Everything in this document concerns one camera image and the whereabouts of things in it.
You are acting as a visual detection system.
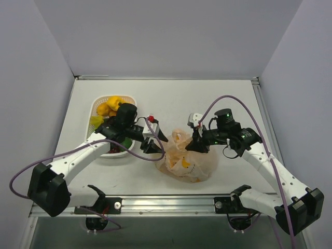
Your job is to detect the translucent orange plastic bag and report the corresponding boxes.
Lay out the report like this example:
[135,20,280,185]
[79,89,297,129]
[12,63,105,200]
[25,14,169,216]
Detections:
[155,129,219,183]

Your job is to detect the yellow fake bell pepper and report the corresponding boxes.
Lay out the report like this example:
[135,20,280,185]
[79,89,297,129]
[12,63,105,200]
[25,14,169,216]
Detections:
[106,96,125,111]

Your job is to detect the white perforated plastic basket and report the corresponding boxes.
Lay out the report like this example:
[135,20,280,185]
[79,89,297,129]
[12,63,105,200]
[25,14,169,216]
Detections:
[86,95,128,159]

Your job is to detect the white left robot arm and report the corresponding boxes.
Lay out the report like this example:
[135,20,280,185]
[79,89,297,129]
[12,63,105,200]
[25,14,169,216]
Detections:
[27,103,168,217]

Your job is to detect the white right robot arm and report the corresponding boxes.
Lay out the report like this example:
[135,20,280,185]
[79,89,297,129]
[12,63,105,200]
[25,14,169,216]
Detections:
[186,108,324,235]

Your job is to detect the dark red fake grapes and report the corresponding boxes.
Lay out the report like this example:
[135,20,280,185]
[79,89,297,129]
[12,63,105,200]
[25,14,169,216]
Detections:
[108,146,122,154]

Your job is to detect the orange fake fruit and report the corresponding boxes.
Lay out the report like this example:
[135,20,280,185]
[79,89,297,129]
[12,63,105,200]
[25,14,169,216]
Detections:
[96,103,111,117]

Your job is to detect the yellow fake starfruit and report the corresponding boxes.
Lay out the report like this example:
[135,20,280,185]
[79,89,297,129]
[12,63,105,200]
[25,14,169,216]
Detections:
[89,116,104,129]

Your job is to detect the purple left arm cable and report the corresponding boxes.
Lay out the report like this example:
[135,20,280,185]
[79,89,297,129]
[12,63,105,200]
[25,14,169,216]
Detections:
[9,116,167,230]

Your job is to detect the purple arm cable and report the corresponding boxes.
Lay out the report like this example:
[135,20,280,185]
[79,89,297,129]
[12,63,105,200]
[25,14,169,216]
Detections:
[198,95,296,249]
[9,116,167,230]

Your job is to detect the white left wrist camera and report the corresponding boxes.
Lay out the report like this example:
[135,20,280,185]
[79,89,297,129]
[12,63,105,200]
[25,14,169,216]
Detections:
[142,115,159,139]

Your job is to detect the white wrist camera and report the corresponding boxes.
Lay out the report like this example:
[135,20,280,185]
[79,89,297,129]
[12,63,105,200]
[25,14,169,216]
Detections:
[187,113,203,132]
[142,115,159,139]

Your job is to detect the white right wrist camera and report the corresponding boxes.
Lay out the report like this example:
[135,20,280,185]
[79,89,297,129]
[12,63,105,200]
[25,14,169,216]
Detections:
[187,113,203,132]

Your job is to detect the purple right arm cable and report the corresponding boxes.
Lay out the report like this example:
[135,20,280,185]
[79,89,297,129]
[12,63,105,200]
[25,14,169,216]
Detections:
[198,95,296,249]

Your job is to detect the aluminium front rail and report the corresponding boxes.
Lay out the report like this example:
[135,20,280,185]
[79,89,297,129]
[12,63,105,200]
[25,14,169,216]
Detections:
[29,189,283,217]

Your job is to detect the aluminium rail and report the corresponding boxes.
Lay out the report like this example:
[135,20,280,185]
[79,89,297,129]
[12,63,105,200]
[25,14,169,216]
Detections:
[251,77,285,165]
[29,189,283,217]

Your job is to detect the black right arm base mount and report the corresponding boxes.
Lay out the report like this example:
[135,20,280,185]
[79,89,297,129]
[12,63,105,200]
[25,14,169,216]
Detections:
[213,196,258,215]

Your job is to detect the aluminium right side rail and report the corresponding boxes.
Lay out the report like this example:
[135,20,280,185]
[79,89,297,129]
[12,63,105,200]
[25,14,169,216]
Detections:
[251,77,285,165]

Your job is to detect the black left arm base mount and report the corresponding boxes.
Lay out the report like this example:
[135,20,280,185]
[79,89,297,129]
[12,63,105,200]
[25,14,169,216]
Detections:
[74,197,122,215]

